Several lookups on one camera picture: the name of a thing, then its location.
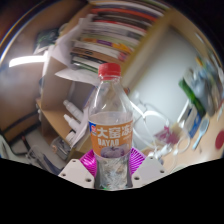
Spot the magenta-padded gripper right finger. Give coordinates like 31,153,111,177
127,147,167,190

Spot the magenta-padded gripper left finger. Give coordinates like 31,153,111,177
58,148,98,190

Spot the clear red-capped drink bottle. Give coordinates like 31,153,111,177
87,62,134,191

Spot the magenta pouch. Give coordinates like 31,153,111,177
154,125,181,146

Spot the light blue brush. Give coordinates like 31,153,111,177
192,118,210,151

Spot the blue white carton box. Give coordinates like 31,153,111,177
184,106,203,138

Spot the white tube light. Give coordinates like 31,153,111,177
8,54,46,68

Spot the wooden shelf unit with books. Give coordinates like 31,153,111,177
33,0,174,161

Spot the white cable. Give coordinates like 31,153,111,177
128,93,191,168

